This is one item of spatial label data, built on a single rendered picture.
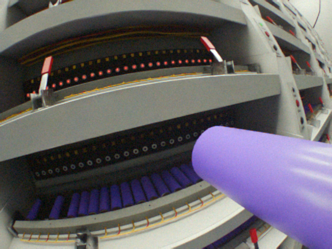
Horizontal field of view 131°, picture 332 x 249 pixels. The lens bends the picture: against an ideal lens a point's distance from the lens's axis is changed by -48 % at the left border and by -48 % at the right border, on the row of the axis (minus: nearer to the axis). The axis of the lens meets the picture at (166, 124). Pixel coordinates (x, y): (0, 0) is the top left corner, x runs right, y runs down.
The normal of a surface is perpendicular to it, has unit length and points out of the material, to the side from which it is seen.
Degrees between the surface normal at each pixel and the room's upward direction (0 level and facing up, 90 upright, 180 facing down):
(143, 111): 110
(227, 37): 90
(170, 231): 20
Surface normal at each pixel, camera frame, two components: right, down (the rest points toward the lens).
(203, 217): -0.15, -0.96
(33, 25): 0.34, 0.18
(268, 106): -0.93, 0.23
